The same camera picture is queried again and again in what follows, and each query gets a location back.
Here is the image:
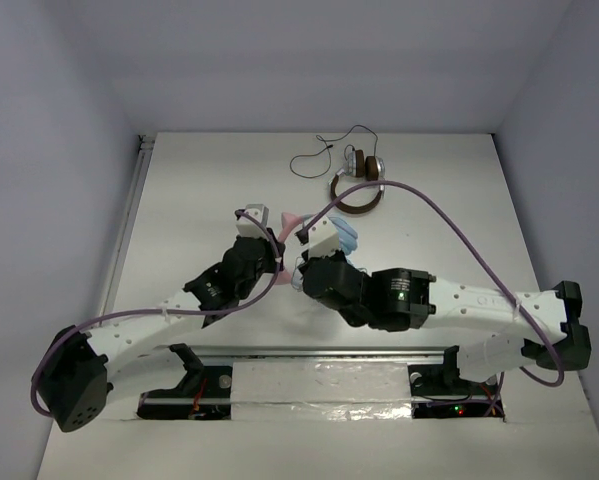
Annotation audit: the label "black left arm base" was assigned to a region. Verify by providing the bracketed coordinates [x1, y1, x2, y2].
[136, 343, 233, 421]

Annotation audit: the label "brown silver headphones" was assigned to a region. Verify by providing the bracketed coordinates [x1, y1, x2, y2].
[328, 144, 386, 216]

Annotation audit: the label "pink blue cat-ear headphones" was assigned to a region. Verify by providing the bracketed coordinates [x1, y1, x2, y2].
[276, 210, 360, 291]

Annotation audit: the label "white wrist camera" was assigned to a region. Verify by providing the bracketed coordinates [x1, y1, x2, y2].
[295, 217, 340, 261]
[235, 203, 269, 239]

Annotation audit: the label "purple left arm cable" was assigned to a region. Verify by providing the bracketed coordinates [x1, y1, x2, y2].
[28, 209, 286, 424]

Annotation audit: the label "clear tape strip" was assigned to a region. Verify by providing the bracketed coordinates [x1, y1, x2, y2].
[230, 360, 412, 422]

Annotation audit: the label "aluminium rail front edge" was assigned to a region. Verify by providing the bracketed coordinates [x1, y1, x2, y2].
[190, 345, 443, 361]

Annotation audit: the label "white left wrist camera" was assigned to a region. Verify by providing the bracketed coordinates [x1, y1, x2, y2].
[235, 203, 269, 239]

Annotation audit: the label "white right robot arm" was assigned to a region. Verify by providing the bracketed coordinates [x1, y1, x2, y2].
[298, 252, 592, 393]

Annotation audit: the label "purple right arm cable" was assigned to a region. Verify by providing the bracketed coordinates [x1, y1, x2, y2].
[298, 179, 566, 389]

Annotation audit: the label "aluminium rail edge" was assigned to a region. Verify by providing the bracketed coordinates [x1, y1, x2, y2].
[190, 345, 443, 361]
[95, 134, 157, 317]

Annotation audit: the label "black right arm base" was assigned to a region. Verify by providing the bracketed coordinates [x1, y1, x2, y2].
[408, 346, 505, 420]

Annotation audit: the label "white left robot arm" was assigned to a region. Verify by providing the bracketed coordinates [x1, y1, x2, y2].
[30, 233, 285, 433]

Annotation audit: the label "aluminium rail left edge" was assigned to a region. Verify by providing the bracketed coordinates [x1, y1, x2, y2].
[95, 134, 157, 317]

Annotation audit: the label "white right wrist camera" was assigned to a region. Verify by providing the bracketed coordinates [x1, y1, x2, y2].
[295, 217, 340, 261]

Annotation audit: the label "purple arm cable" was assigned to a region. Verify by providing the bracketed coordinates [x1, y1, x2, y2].
[298, 179, 566, 389]
[28, 209, 286, 424]

